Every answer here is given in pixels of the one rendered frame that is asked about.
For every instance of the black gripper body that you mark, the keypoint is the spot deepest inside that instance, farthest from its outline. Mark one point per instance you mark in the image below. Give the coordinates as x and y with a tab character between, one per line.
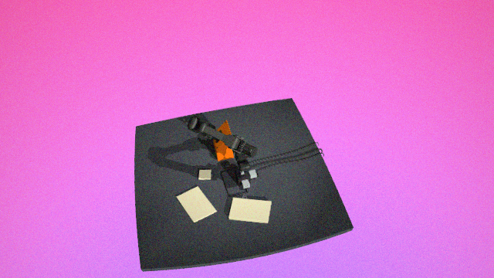
244	165

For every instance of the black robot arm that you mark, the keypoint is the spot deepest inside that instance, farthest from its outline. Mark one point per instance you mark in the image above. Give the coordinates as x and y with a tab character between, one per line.
233	142

